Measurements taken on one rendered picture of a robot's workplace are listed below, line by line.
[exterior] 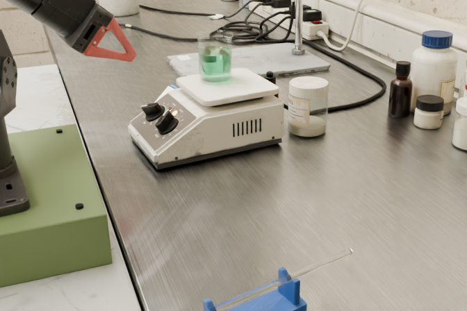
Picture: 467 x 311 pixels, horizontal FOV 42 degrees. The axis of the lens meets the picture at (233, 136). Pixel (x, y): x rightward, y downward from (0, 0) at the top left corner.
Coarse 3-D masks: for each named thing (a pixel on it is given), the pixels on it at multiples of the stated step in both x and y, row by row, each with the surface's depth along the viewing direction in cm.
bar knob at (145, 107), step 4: (148, 104) 89; (152, 104) 89; (156, 104) 88; (144, 108) 89; (148, 108) 89; (152, 108) 88; (156, 108) 88; (160, 108) 88; (164, 108) 89; (148, 112) 90; (152, 112) 89; (156, 112) 89; (160, 112) 89; (148, 116) 90; (152, 116) 89; (156, 116) 88; (160, 116) 89; (148, 120) 89; (152, 120) 89
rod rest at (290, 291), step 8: (280, 272) 56; (296, 280) 55; (280, 288) 57; (288, 288) 56; (296, 288) 55; (264, 296) 57; (272, 296) 57; (280, 296) 57; (288, 296) 56; (296, 296) 55; (208, 304) 52; (248, 304) 56; (256, 304) 56; (264, 304) 56; (272, 304) 56; (280, 304) 56; (288, 304) 56; (296, 304) 55; (304, 304) 56
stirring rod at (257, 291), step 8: (336, 256) 58; (344, 256) 59; (312, 264) 57; (320, 264) 57; (296, 272) 56; (304, 272) 56; (280, 280) 55; (288, 280) 55; (256, 288) 54; (264, 288) 54; (240, 296) 53; (248, 296) 53; (224, 304) 52; (232, 304) 52
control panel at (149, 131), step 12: (168, 96) 92; (180, 108) 87; (132, 120) 92; (144, 120) 90; (156, 120) 88; (180, 120) 85; (192, 120) 83; (144, 132) 87; (156, 132) 86; (156, 144) 83
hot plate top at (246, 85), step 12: (240, 72) 94; (252, 72) 94; (180, 84) 90; (192, 84) 90; (204, 84) 89; (228, 84) 89; (240, 84) 89; (252, 84) 89; (264, 84) 89; (192, 96) 86; (204, 96) 84; (216, 96) 84; (228, 96) 84; (240, 96) 85; (252, 96) 86
